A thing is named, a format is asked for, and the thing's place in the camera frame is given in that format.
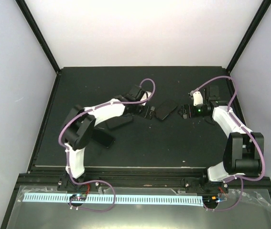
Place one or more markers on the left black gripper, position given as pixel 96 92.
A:
pixel 150 113

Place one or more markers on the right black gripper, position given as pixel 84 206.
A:
pixel 185 107

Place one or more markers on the black smartphone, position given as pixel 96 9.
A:
pixel 165 109
pixel 102 138

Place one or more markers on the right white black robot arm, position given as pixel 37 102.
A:
pixel 243 153

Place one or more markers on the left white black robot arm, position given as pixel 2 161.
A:
pixel 78 128

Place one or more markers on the black table mat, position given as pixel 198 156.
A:
pixel 172 143

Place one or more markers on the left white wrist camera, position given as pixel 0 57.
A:
pixel 146 96

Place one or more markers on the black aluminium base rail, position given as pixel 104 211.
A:
pixel 190 180

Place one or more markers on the right black frame post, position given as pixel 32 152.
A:
pixel 259 15

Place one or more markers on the black frame post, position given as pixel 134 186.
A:
pixel 259 15
pixel 38 34

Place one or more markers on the light blue slotted cable duct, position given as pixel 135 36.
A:
pixel 117 199

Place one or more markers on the left black frame post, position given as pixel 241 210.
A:
pixel 38 34

